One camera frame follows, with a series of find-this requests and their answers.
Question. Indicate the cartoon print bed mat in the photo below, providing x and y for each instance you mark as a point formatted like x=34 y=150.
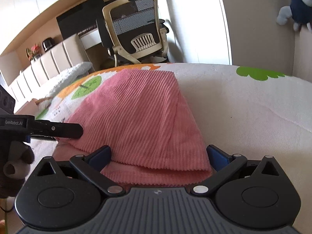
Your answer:
x=239 y=109

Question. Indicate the white quilted pillow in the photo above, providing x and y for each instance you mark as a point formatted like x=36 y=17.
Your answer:
x=67 y=77

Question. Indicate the beige padded headboard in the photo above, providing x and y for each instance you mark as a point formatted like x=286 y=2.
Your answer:
x=32 y=82

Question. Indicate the white desk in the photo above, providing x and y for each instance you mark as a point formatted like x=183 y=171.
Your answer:
x=90 y=39

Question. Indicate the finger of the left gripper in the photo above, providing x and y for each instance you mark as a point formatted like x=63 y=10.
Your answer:
x=47 y=130

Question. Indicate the pink ribbed cardigan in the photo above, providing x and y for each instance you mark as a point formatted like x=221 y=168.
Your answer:
x=145 y=120

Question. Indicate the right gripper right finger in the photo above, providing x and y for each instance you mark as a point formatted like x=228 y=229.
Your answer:
x=226 y=167

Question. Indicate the grey plush toy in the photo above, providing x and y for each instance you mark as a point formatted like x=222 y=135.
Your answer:
x=299 y=11

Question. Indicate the potted red flower plant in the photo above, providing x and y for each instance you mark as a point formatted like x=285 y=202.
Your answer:
x=33 y=53

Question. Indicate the beige mesh office chair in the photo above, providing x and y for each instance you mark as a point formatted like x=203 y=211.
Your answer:
x=132 y=32

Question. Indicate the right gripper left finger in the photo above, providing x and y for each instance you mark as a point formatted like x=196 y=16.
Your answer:
x=89 y=168

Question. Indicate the black monitor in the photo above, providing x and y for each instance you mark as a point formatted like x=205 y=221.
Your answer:
x=80 y=19

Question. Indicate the black kettle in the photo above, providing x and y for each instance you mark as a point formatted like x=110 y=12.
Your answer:
x=48 y=43

